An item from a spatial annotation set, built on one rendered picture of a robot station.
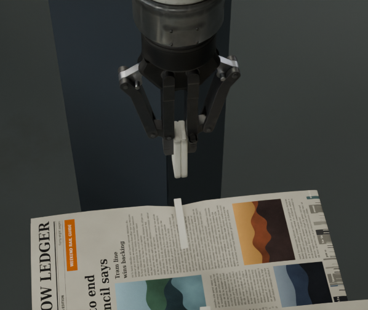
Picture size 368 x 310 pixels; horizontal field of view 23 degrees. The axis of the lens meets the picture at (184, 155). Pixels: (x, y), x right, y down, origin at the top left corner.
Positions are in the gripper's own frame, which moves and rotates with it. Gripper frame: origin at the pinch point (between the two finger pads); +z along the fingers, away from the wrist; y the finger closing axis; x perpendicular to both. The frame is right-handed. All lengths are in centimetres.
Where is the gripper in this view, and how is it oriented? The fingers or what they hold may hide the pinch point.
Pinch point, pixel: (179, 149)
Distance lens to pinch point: 103.3
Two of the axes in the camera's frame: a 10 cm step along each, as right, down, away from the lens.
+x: -1.3, -7.8, 6.2
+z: 0.0, 6.2, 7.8
